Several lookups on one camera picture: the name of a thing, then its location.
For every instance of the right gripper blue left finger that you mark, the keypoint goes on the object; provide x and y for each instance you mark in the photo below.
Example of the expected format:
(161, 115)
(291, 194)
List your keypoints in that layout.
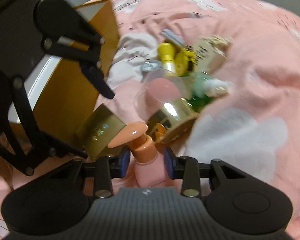
(124, 161)

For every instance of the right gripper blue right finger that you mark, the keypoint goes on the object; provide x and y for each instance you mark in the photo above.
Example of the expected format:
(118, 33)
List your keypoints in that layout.
(168, 161)

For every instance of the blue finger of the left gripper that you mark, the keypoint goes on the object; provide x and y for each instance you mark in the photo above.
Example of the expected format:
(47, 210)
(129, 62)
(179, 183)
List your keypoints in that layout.
(96, 77)

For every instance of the pink pump lotion bottle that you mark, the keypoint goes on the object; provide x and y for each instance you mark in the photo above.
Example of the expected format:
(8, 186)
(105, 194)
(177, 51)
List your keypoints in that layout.
(149, 167)

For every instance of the olive gold square box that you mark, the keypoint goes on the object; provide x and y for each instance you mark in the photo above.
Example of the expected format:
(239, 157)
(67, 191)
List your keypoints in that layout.
(98, 130)

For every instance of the clear jar with pink cream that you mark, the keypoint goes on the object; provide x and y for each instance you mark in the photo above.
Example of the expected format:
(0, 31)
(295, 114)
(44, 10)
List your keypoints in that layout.
(157, 88)

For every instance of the yellow capped small bottle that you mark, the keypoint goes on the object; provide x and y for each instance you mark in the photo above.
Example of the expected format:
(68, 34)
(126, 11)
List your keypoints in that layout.
(166, 53)

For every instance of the white red mint tin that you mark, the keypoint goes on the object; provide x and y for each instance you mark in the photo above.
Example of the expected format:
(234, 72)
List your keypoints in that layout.
(173, 38)

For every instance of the orange cardboard storage box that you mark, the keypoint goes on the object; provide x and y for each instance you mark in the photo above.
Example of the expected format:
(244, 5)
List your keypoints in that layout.
(68, 98)

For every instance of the small grey lid jar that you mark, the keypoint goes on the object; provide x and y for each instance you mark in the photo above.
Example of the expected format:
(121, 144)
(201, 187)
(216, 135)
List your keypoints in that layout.
(150, 66)

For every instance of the green spray bottle white cap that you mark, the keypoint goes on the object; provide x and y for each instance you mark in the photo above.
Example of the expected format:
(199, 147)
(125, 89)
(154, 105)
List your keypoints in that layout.
(204, 88)

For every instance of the yellow toy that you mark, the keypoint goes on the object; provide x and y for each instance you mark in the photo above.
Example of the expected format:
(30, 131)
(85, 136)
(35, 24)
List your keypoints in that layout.
(185, 61)

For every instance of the pink patterned bed sheet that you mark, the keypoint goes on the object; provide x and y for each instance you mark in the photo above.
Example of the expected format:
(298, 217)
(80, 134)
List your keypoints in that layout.
(217, 157)

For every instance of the beige printed paper box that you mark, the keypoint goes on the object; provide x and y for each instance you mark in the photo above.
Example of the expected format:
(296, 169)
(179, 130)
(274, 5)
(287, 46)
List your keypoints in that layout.
(210, 53)

